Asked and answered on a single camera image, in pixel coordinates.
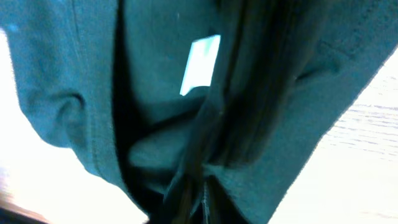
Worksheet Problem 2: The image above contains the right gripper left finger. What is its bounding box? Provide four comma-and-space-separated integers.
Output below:
149, 177, 198, 224

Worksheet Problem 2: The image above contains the black t-shirt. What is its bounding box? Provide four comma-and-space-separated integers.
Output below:
1, 0, 397, 223

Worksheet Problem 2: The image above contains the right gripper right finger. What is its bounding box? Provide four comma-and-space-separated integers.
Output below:
203, 176, 248, 224

